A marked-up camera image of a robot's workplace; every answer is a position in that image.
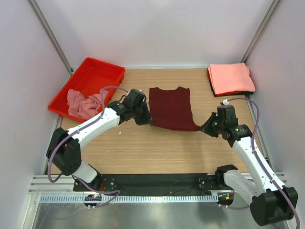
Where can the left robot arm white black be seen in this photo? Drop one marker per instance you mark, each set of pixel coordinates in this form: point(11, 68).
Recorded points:
point(65, 147)

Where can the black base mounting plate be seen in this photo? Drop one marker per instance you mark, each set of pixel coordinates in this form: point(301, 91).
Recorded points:
point(158, 185)

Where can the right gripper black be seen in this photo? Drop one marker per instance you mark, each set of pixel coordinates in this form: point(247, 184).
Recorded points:
point(206, 127)

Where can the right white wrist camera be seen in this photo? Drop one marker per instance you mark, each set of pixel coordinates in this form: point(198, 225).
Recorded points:
point(225, 102)

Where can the pink crumpled t shirt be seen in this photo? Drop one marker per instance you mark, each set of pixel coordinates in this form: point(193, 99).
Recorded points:
point(81, 107)

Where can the left aluminium frame post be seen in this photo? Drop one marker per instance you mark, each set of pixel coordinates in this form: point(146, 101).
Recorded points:
point(42, 20)

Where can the aluminium front rail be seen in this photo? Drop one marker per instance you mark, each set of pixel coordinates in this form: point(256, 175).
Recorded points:
point(42, 182)

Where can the right aluminium frame post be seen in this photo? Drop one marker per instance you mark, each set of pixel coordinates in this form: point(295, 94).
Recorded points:
point(270, 13)

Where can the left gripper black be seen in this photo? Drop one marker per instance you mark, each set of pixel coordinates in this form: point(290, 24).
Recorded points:
point(147, 119)

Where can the folded red t shirt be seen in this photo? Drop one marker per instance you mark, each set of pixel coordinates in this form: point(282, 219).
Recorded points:
point(210, 82)

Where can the red plastic bin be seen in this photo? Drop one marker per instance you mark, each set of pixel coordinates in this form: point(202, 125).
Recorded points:
point(89, 78)

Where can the slotted white cable duct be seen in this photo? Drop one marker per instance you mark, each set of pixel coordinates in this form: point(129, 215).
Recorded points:
point(87, 199)

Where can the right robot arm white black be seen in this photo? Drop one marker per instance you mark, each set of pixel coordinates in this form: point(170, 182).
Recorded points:
point(269, 200)

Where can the dark maroon t shirt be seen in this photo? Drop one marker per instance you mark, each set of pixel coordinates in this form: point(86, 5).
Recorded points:
point(171, 109)

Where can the aluminium frame post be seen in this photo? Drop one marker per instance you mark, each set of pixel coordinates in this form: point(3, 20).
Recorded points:
point(270, 13)
point(42, 20)

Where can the folded salmon pink t shirt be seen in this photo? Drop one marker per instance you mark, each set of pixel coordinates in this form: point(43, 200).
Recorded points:
point(231, 77)

